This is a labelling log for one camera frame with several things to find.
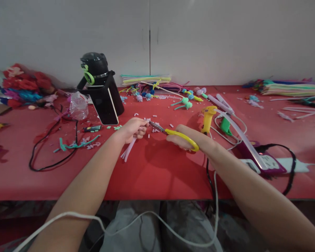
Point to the person's left hand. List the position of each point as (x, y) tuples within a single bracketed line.
[(131, 128)]

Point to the person's right hand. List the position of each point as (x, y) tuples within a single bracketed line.
[(191, 136)]

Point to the person's left fingers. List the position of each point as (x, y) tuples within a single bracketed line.
[(142, 130)]

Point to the bundle of pink pipe cleaners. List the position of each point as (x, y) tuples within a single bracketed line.
[(128, 152)]

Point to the scattered pipe cleaner cuttings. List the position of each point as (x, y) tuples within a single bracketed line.
[(147, 118)]

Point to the group of pipe cleaner flowers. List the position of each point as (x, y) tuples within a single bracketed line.
[(149, 93)]

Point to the black stand with phone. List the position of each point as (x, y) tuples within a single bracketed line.
[(105, 105)]

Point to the wooden stick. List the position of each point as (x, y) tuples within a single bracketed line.
[(162, 89)]

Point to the small glue tube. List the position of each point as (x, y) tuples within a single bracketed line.
[(93, 128)]

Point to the teal pipe cleaner flower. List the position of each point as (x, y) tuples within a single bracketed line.
[(185, 103)]

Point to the red table cloth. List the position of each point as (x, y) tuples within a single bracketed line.
[(157, 178)]

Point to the stack of pastel pipe cleaners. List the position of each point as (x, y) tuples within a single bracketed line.
[(147, 78)]

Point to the yellow glue gun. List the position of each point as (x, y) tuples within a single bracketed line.
[(208, 119)]

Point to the teal pipe cleaner piece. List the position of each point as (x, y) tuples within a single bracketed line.
[(76, 145)]

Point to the crushed clear plastic bottle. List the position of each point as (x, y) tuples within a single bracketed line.
[(78, 106)]

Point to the green plastic clip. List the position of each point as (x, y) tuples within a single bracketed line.
[(227, 127)]

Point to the lilac hair straightener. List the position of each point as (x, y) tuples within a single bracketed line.
[(223, 103)]

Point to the person's legs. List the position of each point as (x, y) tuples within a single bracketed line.
[(136, 231)]

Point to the translucent glue stick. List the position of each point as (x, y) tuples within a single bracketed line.
[(244, 139)]

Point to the pale blue pipe cleaner flower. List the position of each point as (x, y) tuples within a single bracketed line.
[(254, 101)]

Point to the pile of red blue paper flowers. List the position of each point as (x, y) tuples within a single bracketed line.
[(23, 86)]

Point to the purple pouch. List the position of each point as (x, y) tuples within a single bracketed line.
[(273, 168)]

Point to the pile of multicoloured pipe cleaners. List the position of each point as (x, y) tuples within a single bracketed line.
[(291, 88)]

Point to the white pipe cleaners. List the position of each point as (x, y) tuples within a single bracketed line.
[(302, 111)]

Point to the white power strip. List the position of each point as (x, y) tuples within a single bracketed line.
[(299, 165)]

